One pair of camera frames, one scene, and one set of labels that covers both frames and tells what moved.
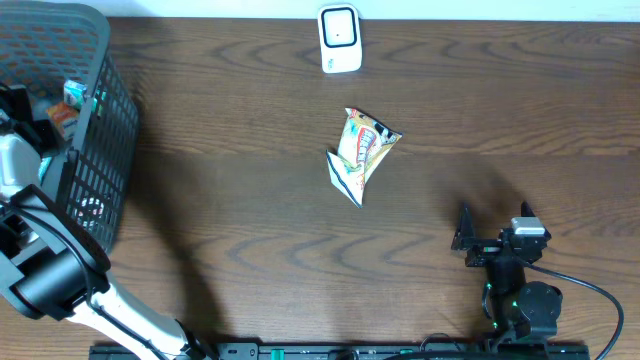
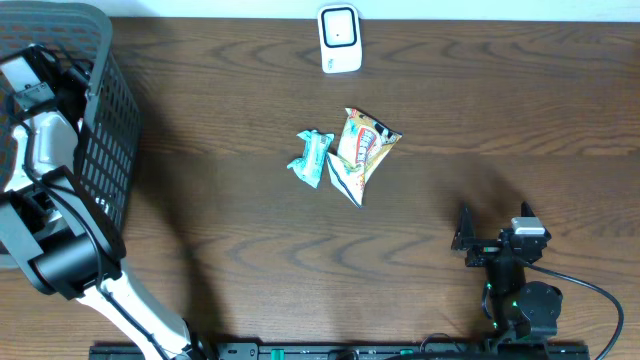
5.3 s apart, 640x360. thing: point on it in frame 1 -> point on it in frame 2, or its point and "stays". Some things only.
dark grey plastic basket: [45, 45] stays
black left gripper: [41, 131] -> [79, 77]
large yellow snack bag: [363, 140] stays
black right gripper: [465, 239] stays
